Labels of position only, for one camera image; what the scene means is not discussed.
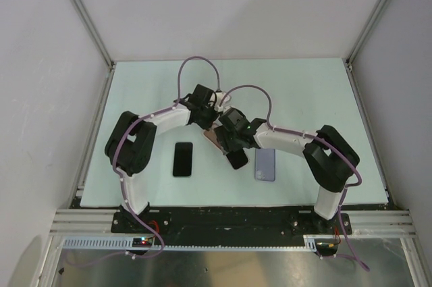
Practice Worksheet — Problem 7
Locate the pink phone case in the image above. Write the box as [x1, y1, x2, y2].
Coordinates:
[203, 123, 227, 155]

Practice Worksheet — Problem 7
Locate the black phone purple frame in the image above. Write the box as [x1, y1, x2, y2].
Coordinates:
[225, 149, 249, 170]

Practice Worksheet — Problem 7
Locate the lilac phone case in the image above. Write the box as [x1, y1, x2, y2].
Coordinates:
[254, 149, 276, 182]

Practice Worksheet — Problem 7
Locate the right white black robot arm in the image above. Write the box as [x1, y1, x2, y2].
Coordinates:
[214, 107, 362, 234]

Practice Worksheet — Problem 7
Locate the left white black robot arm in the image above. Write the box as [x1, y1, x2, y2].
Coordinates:
[105, 84, 225, 232]

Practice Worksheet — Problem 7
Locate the left small circuit board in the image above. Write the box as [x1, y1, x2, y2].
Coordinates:
[132, 237, 153, 247]

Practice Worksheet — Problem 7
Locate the small circuit board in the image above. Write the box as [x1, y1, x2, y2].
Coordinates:
[132, 237, 153, 247]
[315, 240, 339, 257]

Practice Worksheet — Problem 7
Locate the right small circuit board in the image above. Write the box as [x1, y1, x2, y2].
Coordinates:
[315, 240, 339, 257]

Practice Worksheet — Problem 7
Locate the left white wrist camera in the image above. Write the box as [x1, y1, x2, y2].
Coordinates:
[210, 91, 232, 113]

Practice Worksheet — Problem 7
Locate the black phone teal frame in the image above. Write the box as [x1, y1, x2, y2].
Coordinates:
[173, 142, 193, 178]

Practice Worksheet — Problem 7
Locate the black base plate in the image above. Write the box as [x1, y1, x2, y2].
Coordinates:
[111, 205, 352, 238]

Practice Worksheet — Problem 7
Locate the right aluminium frame post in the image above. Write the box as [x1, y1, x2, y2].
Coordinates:
[346, 0, 411, 72]

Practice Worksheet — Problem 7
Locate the aluminium frame post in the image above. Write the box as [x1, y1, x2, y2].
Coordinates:
[70, 0, 115, 71]
[346, 0, 411, 72]

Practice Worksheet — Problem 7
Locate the grey slotted cable duct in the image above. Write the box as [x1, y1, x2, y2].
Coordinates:
[62, 236, 316, 252]

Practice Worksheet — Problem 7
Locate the left aluminium frame post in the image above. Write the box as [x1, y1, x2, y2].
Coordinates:
[70, 0, 115, 71]

